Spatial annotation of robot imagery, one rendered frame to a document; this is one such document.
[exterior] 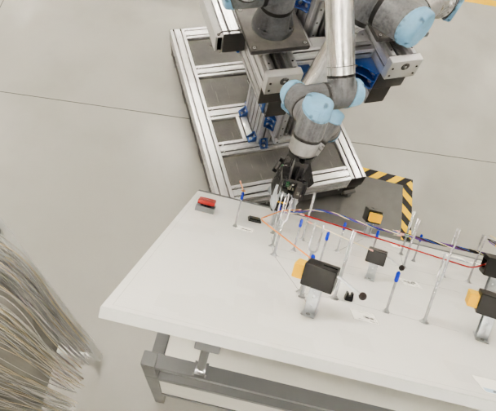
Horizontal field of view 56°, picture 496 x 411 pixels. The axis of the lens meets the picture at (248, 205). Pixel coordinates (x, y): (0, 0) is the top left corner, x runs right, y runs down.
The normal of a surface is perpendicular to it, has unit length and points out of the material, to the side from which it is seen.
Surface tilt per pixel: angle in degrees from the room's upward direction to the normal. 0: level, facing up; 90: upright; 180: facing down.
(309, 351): 50
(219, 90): 0
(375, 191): 0
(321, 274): 44
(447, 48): 0
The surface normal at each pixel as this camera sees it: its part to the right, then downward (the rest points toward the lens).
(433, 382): 0.24, -0.95
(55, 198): 0.13, -0.47
